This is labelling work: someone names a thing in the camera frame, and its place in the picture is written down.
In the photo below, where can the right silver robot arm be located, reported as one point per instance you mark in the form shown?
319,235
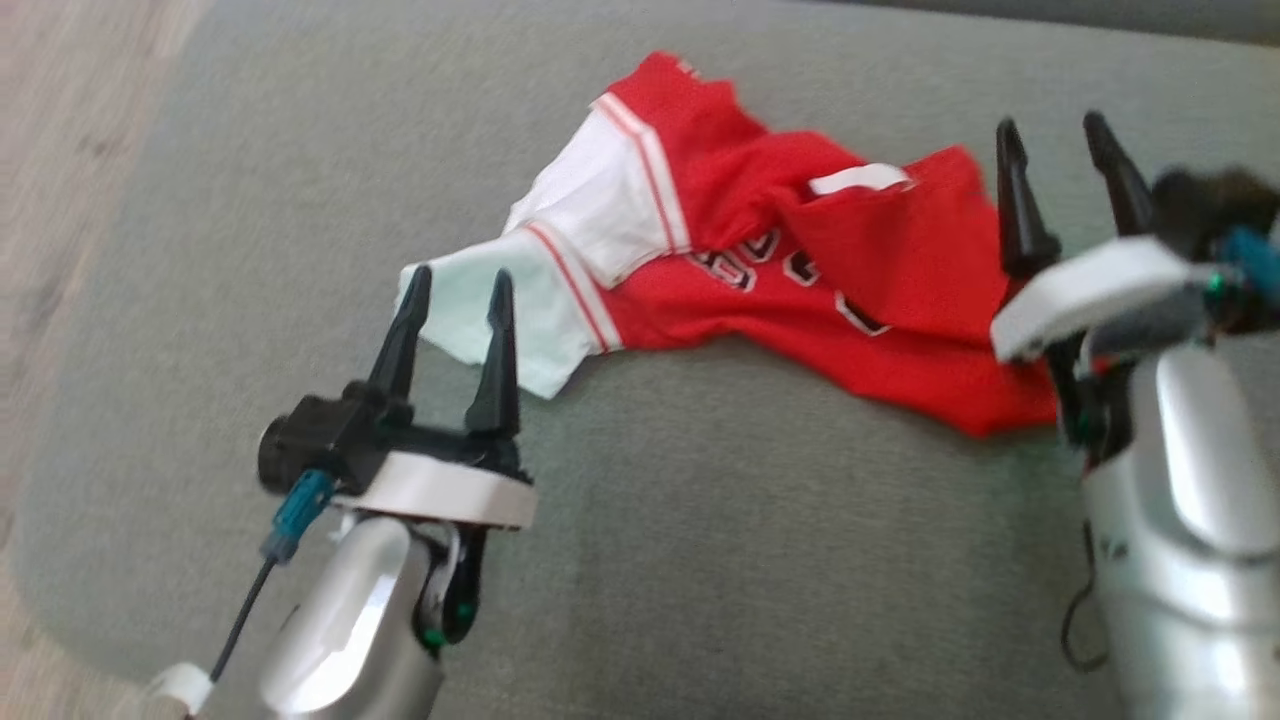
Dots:
1190,520

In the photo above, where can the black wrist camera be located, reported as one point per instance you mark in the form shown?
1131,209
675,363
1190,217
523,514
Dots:
320,440
1215,225

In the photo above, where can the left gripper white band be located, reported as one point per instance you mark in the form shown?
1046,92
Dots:
450,490

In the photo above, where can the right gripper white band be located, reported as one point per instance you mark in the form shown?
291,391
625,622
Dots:
1090,285

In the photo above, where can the red and white jersey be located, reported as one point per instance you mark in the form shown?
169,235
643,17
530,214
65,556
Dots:
880,270

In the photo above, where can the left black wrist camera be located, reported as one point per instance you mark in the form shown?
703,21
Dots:
320,440

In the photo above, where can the large grey sofa seat cushion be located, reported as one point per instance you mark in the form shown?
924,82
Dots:
750,560

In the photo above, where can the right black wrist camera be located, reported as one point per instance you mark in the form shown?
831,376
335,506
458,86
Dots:
1215,225

